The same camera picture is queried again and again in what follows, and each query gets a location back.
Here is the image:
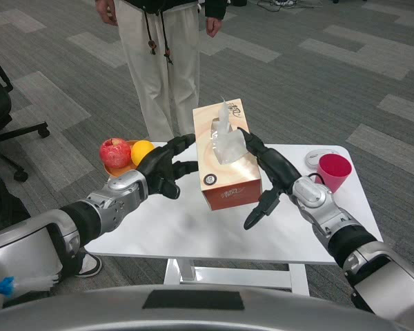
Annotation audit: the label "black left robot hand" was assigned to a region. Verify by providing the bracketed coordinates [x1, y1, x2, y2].
[136, 133, 199, 200]

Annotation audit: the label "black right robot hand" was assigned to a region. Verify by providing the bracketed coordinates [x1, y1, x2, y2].
[237, 126, 303, 231]

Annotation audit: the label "orange beige tissue box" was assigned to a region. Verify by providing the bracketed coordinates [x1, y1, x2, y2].
[192, 98, 263, 212]

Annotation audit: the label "white tissue sheet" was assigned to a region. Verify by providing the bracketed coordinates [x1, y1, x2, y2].
[209, 95, 248, 166]

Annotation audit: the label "yellow orange fruit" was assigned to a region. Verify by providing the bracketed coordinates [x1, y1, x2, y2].
[130, 140, 155, 166]

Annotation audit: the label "white round lid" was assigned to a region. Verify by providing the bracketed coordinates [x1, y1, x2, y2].
[305, 148, 339, 170]

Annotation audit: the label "orange plate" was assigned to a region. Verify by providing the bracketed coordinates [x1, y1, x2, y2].
[103, 139, 141, 179]

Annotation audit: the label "red apple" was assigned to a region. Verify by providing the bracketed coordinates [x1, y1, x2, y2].
[99, 137, 132, 169]

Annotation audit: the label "pink plastic cup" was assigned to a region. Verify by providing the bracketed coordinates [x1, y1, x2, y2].
[317, 154, 353, 194]

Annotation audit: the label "person in beige trousers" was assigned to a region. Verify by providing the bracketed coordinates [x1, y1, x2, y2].
[95, 0, 233, 142]

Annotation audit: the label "silver robot chest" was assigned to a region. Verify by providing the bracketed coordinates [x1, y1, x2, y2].
[0, 284, 414, 331]

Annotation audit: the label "white table frame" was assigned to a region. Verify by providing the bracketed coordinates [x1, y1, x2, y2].
[164, 258, 310, 297]

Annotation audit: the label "white cable bundle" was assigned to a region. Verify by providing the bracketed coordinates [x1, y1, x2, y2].
[12, 272, 61, 294]

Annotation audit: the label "black floor cables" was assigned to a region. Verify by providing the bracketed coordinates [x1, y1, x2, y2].
[257, 0, 313, 10]

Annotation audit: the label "blue cable tie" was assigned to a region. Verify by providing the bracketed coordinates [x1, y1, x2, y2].
[0, 277, 17, 299]

